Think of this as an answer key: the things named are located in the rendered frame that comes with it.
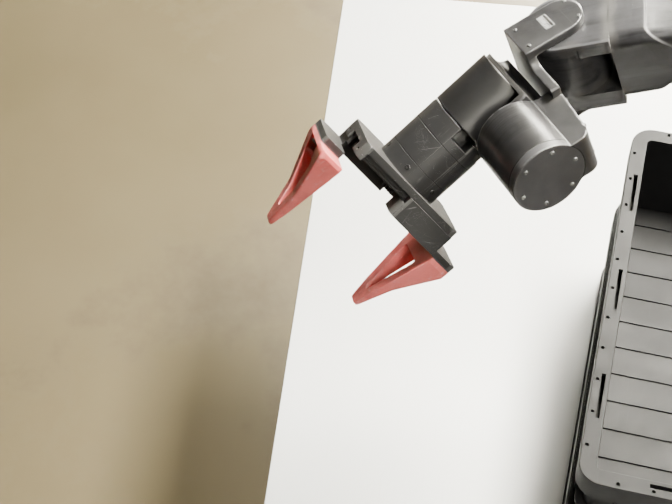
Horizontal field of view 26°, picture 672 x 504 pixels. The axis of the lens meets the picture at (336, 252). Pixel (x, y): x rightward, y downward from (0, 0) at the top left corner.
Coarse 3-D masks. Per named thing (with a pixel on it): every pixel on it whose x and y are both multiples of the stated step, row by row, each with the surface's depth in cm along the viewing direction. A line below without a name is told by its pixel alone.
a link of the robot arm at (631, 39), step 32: (576, 0) 108; (608, 0) 107; (640, 0) 106; (576, 32) 106; (608, 32) 105; (640, 32) 104; (544, 64) 107; (576, 64) 106; (608, 64) 109; (640, 64) 106; (576, 96) 109; (608, 96) 109
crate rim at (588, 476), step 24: (648, 144) 141; (624, 192) 137; (624, 216) 135; (624, 240) 133; (624, 264) 132; (624, 288) 130; (600, 336) 127; (600, 360) 125; (600, 384) 126; (600, 408) 124; (600, 432) 121; (576, 480) 121; (600, 480) 118; (624, 480) 118; (648, 480) 118
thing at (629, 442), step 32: (640, 192) 147; (640, 224) 147; (640, 256) 145; (640, 288) 143; (640, 320) 140; (640, 352) 138; (640, 384) 136; (608, 416) 134; (640, 416) 134; (608, 448) 132; (640, 448) 132
